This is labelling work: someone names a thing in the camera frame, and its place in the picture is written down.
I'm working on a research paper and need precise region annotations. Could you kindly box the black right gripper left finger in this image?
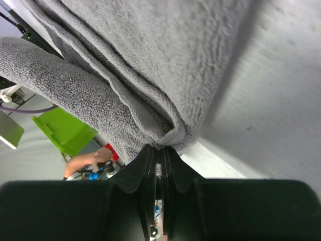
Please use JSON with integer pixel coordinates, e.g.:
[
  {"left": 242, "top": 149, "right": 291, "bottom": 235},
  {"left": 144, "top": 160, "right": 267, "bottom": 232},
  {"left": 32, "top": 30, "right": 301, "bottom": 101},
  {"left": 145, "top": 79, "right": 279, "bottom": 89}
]
[{"left": 1, "top": 146, "right": 156, "bottom": 240}]

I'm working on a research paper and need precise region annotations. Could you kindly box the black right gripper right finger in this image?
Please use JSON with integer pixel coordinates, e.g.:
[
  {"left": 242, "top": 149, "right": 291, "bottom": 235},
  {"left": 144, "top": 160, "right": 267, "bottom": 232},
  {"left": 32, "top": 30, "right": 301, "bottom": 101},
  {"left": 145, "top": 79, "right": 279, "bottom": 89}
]
[{"left": 160, "top": 147, "right": 320, "bottom": 240}]

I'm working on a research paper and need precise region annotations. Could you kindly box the grey towel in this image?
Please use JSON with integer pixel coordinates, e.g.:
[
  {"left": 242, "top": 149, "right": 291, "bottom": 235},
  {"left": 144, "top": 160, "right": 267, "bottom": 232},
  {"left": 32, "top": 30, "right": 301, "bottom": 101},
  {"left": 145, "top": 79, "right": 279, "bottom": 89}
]
[{"left": 1, "top": 1, "right": 253, "bottom": 162}]

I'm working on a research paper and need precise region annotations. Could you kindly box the red object in background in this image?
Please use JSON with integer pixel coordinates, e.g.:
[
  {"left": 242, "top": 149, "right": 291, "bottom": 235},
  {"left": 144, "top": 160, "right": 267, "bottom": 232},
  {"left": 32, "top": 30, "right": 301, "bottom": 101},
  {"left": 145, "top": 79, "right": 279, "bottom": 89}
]
[{"left": 105, "top": 143, "right": 120, "bottom": 162}]

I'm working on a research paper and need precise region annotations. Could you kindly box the green chair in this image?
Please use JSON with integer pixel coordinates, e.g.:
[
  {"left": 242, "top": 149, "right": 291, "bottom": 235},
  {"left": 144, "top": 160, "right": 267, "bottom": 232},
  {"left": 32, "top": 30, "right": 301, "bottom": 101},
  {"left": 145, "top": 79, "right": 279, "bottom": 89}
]
[{"left": 32, "top": 107, "right": 98, "bottom": 156}]

